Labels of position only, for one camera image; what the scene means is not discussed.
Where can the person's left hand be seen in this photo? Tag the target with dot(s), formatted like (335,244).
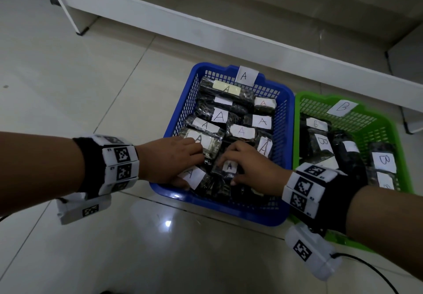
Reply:
(165,161)

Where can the person's right hand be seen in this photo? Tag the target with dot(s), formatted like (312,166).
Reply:
(261,174)

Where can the black item packet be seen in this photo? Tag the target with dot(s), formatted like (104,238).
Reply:
(195,176)
(228,168)

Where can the blue plastic mesh basket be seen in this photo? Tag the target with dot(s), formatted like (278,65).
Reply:
(185,105)

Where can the green plastic mesh basket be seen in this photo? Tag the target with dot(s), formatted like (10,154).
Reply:
(396,131)

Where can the person's left forearm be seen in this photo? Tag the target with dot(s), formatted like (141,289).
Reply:
(39,171)

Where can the person's right forearm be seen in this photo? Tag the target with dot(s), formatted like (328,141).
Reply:
(390,224)

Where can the black wristband with markers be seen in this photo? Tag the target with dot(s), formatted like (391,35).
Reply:
(317,194)
(119,164)

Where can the white shelf unit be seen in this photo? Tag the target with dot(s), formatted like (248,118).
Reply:
(231,42)

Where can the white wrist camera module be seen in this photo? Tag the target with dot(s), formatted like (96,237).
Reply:
(82,209)
(307,250)

